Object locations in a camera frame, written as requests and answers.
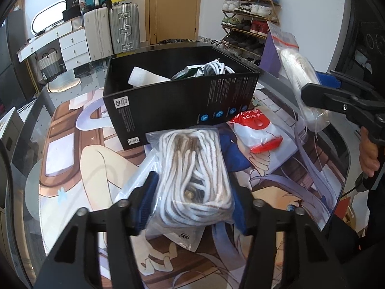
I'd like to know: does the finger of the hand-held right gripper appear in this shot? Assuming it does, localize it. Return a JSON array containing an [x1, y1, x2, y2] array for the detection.
[[301, 83, 375, 121], [319, 71, 373, 97]]

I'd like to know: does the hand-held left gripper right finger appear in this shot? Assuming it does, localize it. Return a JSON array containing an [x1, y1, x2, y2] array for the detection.
[[230, 184, 349, 289]]

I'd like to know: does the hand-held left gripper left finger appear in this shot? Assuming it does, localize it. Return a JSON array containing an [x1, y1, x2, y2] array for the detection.
[[36, 171, 160, 289]]

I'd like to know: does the bag of white rope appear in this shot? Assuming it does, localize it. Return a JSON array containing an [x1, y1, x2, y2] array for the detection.
[[266, 21, 333, 133]]

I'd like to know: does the bag of brown-white rope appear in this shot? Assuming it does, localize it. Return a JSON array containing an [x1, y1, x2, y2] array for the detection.
[[114, 126, 237, 241]]

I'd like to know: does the black cardboard box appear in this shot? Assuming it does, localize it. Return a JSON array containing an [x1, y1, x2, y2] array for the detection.
[[103, 44, 261, 151]]

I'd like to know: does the white cable bundle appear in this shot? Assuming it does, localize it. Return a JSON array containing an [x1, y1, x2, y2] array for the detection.
[[197, 59, 237, 77]]

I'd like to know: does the white foam piece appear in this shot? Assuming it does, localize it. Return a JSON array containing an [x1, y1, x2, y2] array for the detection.
[[129, 66, 172, 88]]

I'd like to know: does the person's right hand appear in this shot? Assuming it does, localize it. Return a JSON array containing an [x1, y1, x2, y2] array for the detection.
[[359, 126, 381, 177]]

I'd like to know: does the printed desk mat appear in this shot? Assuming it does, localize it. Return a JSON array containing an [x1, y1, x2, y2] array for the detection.
[[26, 75, 352, 289]]

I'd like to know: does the red white balloon packet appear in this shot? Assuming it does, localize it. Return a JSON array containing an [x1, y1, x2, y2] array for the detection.
[[229, 108, 285, 154]]

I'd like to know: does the wooden shoe rack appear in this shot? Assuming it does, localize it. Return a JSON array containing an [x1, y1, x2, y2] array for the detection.
[[221, 0, 282, 64]]

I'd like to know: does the shoe rack with shoes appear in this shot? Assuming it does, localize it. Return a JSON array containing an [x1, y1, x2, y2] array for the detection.
[[221, 0, 280, 62]]

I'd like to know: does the scattered shoes pile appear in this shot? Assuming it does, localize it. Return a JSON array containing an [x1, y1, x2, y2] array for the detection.
[[199, 36, 223, 48]]

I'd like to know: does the white side counter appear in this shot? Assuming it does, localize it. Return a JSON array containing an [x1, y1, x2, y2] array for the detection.
[[0, 106, 25, 169]]

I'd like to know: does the wooden door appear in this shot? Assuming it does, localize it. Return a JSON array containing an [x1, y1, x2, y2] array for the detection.
[[145, 0, 203, 45]]

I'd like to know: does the wicker basket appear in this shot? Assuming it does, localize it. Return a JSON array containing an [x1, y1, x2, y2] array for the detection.
[[38, 51, 65, 82]]

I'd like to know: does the white drawer unit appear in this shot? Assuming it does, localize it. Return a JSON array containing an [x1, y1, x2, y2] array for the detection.
[[58, 28, 91, 70]]

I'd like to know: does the white suitcase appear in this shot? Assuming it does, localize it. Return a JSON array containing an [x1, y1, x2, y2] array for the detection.
[[83, 6, 113, 62]]

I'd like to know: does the silver suitcase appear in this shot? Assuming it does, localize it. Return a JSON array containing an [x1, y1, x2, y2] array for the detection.
[[109, 3, 140, 53]]

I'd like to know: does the white vanity desk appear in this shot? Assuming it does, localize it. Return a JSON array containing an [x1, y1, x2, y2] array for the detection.
[[16, 16, 86, 64]]

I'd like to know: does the black refrigerator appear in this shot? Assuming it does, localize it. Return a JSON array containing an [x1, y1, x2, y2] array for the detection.
[[0, 9, 27, 109]]

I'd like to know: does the black bag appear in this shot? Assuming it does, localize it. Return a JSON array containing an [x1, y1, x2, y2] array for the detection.
[[62, 0, 82, 21]]

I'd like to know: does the oval mirror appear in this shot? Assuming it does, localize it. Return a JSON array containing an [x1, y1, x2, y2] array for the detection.
[[32, 1, 67, 35]]

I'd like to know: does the black cable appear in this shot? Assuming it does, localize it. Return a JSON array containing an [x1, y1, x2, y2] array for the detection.
[[339, 179, 363, 201]]

